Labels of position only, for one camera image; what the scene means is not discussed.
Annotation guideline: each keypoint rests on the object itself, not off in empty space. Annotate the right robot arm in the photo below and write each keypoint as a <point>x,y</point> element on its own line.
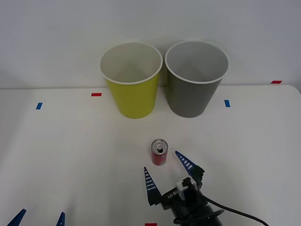
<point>200,214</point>

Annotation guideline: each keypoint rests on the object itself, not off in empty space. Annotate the yellow-green plastic bin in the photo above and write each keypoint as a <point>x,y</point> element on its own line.
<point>135,99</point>

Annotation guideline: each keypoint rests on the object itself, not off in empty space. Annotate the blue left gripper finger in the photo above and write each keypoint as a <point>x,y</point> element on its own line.
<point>61,220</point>
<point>17,218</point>

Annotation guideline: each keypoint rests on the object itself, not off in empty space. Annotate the grey plastic bin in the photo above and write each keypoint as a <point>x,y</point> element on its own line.
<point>190,99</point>

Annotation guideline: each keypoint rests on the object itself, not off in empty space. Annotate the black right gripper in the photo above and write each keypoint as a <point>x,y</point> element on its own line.
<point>170,199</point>

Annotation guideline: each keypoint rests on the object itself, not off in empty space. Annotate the red drink can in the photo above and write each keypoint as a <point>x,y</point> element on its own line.
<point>159,158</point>

